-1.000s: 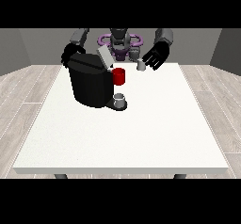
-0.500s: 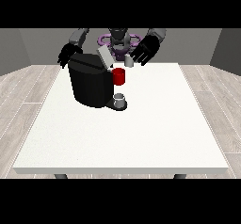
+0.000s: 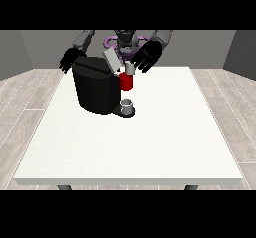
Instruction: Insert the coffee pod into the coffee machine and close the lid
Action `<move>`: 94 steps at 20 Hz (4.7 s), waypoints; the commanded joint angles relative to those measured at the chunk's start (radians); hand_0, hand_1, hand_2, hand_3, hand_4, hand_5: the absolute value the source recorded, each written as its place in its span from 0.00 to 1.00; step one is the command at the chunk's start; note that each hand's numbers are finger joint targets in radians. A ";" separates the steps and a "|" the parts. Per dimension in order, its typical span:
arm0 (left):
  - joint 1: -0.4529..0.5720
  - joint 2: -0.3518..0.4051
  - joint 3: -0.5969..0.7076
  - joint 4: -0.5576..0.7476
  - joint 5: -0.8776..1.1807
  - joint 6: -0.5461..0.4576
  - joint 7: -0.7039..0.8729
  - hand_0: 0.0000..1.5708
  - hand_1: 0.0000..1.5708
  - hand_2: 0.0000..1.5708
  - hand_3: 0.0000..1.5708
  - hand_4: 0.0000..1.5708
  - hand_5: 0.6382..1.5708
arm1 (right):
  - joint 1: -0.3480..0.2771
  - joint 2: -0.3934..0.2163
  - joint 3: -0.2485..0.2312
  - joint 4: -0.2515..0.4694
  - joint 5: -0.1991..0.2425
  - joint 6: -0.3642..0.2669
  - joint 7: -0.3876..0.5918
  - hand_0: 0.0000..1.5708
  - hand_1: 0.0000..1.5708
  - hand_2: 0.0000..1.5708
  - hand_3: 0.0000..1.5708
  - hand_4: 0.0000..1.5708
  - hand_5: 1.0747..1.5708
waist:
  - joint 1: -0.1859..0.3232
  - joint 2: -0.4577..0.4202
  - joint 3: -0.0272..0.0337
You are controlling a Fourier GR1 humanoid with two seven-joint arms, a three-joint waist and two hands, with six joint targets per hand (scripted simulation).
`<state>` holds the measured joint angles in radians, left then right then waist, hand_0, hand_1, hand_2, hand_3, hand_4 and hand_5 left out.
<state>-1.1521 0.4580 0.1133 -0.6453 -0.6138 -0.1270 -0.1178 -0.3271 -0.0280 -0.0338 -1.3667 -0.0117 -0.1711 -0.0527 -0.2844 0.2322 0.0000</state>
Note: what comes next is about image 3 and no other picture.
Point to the pale grey machine lid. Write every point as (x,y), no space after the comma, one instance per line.
(112,60)

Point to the grey robot trunk purple rings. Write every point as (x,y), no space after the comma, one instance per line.
(126,42)

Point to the black coffee machine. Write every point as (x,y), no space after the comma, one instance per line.
(96,87)

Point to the small grey cup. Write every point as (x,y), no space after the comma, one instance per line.
(127,106)

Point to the red pod holder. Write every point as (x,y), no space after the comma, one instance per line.
(126,81)

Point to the small grey coffee pod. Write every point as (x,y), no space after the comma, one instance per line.
(129,68)

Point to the dark table leg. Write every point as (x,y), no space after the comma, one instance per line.
(191,187)
(64,187)

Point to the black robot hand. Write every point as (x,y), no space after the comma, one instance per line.
(148,55)
(69,59)

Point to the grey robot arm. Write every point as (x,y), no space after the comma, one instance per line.
(163,36)
(83,40)

